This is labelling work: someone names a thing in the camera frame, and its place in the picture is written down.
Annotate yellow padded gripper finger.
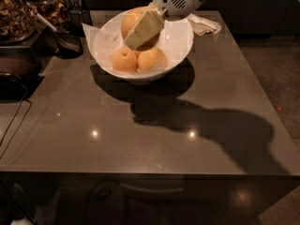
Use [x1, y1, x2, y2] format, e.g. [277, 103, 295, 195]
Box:
[123, 7, 167, 51]

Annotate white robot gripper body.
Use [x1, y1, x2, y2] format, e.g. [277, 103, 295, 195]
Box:
[153, 0, 201, 16]

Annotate orange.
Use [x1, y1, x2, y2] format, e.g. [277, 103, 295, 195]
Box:
[120, 6, 161, 49]
[112, 47, 138, 72]
[138, 47, 167, 72]

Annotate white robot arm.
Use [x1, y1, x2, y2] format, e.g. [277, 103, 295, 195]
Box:
[124, 0, 205, 50]

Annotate white bowl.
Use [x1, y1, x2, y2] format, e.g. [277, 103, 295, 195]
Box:
[88, 6, 195, 85]

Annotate white paper bowl liner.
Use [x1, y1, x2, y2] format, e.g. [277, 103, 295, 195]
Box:
[82, 7, 188, 75]

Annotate folded paper napkins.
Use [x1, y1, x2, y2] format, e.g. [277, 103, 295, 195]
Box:
[187, 14, 222, 36]

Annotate large glass snack jar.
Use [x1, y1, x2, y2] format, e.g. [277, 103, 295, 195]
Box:
[0, 0, 36, 46]

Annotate black appliance on left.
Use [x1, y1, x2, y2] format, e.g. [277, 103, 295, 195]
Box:
[0, 50, 43, 101]

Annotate black wire cup behind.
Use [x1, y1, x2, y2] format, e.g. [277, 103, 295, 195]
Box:
[67, 6, 92, 38]

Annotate black power cable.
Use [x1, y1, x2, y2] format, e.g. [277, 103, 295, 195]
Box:
[0, 83, 34, 159]

